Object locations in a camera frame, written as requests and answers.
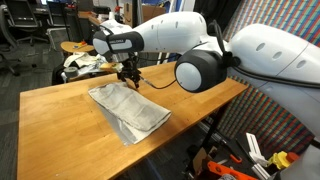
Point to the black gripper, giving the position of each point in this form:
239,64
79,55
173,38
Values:
130,71

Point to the white towel with grey tape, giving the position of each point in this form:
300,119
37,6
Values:
132,116

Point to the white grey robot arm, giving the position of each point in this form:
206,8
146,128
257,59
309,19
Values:
283,66

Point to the crumpled white cloth pile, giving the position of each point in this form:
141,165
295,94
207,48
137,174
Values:
85,63

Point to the small round wooden table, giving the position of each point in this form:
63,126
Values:
72,47

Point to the brown cardboard box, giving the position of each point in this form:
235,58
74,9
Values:
149,12

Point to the wooden workbench with drawers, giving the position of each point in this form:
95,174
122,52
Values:
89,24

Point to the orange plastic tool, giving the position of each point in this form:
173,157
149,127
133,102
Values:
223,170

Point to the black office chair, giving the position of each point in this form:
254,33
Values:
22,17

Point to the yellow green plastic object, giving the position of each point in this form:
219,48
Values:
279,160

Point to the grey duct tape roll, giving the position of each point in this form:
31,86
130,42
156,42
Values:
71,72

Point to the black camera stand pole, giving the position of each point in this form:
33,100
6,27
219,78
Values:
134,14

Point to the black table leg frame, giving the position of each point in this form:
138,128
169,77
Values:
192,150

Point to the white plastic bracket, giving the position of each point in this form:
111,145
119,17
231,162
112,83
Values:
255,152

